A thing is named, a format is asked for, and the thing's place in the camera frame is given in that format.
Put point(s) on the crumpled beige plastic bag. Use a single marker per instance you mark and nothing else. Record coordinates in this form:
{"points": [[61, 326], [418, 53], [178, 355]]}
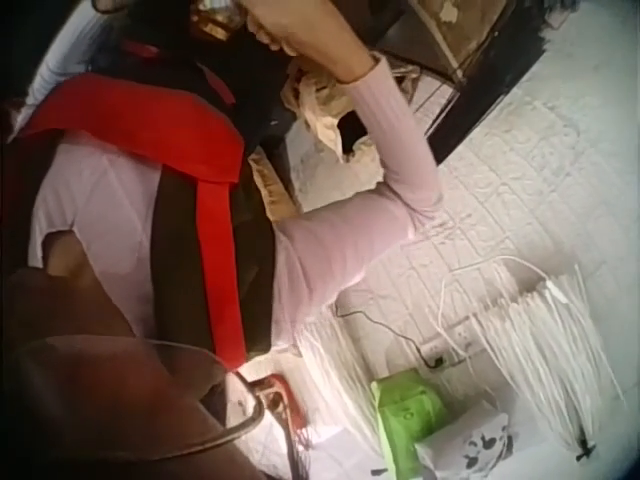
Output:
{"points": [[320, 107]]}

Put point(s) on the pale blue cloth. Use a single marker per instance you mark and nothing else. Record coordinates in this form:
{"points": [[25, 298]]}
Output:
{"points": [[65, 55]]}

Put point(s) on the small bundle of white strips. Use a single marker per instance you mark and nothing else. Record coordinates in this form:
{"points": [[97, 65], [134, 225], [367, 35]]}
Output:
{"points": [[335, 370]]}

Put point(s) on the person's right hand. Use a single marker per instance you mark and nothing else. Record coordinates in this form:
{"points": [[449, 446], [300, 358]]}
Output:
{"points": [[310, 35]]}

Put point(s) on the white box with black print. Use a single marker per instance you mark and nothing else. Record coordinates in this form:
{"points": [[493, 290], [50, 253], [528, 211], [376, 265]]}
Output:
{"points": [[470, 445]]}

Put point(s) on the brown shiny object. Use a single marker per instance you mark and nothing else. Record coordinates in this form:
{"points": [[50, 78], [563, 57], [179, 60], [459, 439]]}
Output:
{"points": [[220, 17]]}

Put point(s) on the large bundle of white strips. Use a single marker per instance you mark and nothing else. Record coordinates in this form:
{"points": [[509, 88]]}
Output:
{"points": [[545, 350]]}

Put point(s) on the black framed cabinet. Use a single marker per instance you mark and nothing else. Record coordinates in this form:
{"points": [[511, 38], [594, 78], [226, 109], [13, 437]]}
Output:
{"points": [[480, 75]]}

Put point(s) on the person's right fingers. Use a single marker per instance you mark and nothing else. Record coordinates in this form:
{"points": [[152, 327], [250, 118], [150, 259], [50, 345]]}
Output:
{"points": [[270, 39]]}

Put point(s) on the green packet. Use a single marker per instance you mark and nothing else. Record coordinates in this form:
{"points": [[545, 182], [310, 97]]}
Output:
{"points": [[405, 415]]}

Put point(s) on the yellowish cloth piece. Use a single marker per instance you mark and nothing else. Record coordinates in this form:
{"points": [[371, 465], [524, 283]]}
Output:
{"points": [[272, 187]]}

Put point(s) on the white power strip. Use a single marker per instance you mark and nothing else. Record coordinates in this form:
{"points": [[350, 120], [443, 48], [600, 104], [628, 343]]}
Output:
{"points": [[452, 340]]}

